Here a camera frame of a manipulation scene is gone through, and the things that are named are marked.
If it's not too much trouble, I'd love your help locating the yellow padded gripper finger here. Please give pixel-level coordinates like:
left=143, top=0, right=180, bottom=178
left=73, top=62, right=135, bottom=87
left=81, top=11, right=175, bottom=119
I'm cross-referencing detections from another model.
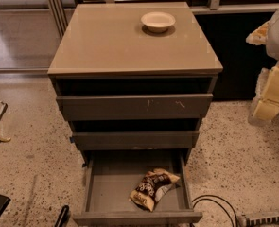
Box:
left=252, top=62, right=279, bottom=121
left=246, top=21, right=269, bottom=45

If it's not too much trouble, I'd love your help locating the brown chip bag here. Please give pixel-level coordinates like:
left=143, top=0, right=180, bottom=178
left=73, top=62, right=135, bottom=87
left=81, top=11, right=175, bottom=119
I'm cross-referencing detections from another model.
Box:
left=129, top=168, right=180, bottom=212

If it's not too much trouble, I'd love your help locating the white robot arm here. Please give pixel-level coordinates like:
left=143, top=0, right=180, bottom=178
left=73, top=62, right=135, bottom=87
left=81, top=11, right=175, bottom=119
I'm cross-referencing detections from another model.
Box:
left=246, top=9, right=279, bottom=121

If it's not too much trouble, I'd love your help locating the grey middle drawer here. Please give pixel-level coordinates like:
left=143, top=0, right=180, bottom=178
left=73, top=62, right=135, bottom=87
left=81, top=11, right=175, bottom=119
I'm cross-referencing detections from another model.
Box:
left=73, top=131, right=199, bottom=150

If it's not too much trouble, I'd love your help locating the grey drawer cabinet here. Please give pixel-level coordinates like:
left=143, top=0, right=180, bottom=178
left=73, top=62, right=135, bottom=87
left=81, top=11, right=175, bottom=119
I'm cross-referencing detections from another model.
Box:
left=47, top=1, right=224, bottom=166

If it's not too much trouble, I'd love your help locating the grey top drawer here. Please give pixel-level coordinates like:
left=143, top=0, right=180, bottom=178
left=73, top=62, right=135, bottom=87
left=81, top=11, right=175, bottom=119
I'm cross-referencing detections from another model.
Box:
left=56, top=94, right=213, bottom=121

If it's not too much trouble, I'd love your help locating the grey open bottom drawer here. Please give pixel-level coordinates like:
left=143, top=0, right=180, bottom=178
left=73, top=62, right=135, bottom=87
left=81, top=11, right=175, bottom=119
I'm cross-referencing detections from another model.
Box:
left=73, top=149, right=202, bottom=227

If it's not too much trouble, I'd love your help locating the white paper bowl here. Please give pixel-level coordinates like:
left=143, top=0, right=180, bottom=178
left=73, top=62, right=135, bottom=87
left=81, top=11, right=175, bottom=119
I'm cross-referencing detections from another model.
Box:
left=141, top=12, right=176, bottom=33

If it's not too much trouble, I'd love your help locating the grey power strip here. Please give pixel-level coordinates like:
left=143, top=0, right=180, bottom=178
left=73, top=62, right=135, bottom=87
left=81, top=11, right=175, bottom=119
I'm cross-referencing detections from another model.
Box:
left=237, top=211, right=279, bottom=227

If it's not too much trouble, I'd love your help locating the black floor cable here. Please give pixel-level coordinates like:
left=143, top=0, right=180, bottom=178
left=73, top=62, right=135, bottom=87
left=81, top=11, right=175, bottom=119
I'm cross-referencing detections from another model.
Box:
left=191, top=194, right=239, bottom=227

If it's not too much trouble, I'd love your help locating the black handle bottom edge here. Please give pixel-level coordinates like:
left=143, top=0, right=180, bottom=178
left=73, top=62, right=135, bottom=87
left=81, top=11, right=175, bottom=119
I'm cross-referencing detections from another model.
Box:
left=54, top=205, right=69, bottom=227

